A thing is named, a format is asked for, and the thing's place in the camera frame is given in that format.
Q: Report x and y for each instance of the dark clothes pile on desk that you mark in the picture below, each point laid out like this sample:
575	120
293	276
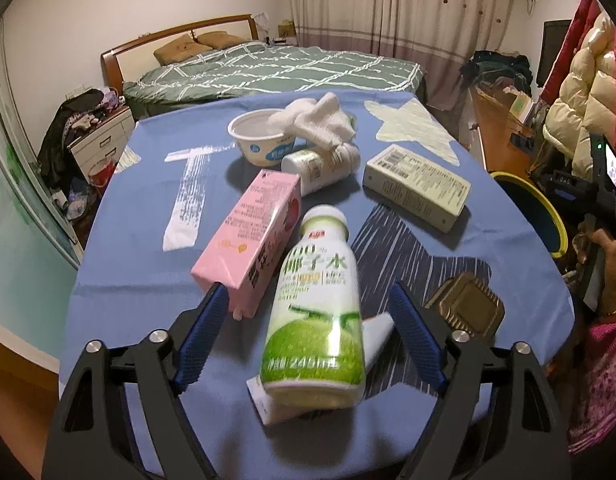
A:
493	67

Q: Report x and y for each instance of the brown pillow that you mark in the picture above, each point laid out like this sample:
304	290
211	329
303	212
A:
220	40
180	50

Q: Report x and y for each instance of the dark clothes heap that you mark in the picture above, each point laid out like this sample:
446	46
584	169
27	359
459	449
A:
62	130

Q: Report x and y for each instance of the blue printed tablecloth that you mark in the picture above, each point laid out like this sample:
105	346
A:
137	270

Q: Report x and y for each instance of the white paper bowl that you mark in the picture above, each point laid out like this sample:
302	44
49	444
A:
253	135

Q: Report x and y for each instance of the wooden headboard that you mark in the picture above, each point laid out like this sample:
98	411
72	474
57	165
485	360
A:
137	42

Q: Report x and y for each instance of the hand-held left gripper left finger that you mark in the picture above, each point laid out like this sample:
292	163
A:
202	332

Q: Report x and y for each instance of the wooden desk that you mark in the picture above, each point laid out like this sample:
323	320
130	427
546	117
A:
493	130

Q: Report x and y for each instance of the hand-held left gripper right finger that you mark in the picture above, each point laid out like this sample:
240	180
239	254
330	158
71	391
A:
418	335

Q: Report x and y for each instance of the yellow rimmed blue trash bin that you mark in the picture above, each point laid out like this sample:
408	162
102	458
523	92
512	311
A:
543	220

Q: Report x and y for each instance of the red jacket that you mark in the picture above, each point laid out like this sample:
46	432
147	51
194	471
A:
583	20

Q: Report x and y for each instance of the black monitor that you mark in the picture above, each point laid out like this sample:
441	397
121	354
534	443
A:
553	52

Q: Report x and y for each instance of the person's right forearm pink sleeve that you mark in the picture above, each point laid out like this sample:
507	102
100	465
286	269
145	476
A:
605	385

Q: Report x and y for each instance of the brown plastic tray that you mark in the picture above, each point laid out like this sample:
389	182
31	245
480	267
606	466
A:
468	305

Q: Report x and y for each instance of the person's right hand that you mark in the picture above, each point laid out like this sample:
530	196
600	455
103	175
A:
613	270

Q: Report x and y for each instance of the bed with green checked blanket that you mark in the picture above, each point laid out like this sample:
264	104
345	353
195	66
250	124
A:
288	67

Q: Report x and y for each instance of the white pill bottle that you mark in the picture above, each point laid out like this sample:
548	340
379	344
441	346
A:
313	167

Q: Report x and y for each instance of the white tissue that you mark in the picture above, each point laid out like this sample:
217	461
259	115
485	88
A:
318	120

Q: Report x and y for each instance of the white nightstand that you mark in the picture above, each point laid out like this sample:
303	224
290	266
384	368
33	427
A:
100	137

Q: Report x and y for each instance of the cream puffer jacket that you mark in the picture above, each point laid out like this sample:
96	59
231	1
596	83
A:
588	95

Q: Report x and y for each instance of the beige cardboard box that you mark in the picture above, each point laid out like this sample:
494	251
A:
418	185

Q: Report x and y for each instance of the pink milk carton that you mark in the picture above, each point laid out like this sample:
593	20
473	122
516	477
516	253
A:
248	250

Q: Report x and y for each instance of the green and white drink bottle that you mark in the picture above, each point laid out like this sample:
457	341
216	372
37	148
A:
313	320

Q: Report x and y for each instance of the striped beige curtain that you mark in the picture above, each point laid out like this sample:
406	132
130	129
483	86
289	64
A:
398	10

